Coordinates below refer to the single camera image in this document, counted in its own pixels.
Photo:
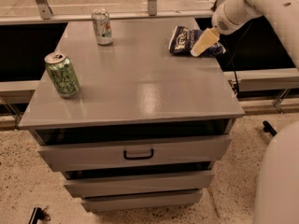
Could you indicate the green soda can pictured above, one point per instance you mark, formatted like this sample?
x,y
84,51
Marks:
x,y
62,74

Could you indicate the blue chip bag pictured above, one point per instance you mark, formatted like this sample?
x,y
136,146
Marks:
x,y
183,39

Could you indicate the small black floor object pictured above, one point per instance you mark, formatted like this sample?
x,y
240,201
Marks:
x,y
39,216

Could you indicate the grey drawer cabinet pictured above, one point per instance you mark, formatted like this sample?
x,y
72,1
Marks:
x,y
133,89

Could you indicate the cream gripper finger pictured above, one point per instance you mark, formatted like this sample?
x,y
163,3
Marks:
x,y
208,38

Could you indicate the top grey drawer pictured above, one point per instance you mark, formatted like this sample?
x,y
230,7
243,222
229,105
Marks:
x,y
92,156

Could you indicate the left metal frame post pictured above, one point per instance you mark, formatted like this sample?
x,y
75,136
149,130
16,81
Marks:
x,y
44,9

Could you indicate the middle grey drawer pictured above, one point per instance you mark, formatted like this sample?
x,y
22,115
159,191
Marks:
x,y
137,184

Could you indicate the white 7up can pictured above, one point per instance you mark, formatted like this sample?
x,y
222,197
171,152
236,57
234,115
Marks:
x,y
102,27

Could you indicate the bottom grey drawer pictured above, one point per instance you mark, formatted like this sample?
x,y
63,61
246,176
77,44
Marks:
x,y
135,201

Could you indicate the grey drawer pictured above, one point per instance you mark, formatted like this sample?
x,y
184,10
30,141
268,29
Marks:
x,y
135,201
137,184
92,156

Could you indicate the horizontal metal rail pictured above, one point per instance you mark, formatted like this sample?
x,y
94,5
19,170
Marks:
x,y
58,18

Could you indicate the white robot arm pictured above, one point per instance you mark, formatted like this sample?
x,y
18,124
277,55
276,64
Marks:
x,y
277,193

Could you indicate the black metal pole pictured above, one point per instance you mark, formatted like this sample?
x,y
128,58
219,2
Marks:
x,y
267,127

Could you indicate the black drawer handle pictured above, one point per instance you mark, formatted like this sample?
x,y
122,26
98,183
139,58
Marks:
x,y
138,156

